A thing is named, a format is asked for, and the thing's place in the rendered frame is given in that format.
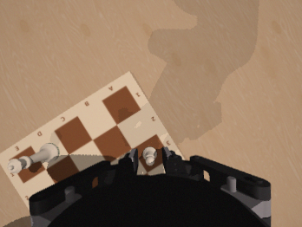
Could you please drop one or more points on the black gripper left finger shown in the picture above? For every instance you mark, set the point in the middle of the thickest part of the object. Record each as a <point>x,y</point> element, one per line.
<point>48,203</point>

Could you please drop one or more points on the wooden chessboard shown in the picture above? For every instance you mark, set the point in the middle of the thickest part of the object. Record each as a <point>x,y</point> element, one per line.
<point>104,126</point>

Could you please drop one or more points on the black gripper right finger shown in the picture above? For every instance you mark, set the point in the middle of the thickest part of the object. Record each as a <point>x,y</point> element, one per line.
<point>252,191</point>

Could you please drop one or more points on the white pawn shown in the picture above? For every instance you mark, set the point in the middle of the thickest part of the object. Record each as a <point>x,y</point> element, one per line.
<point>149,154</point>

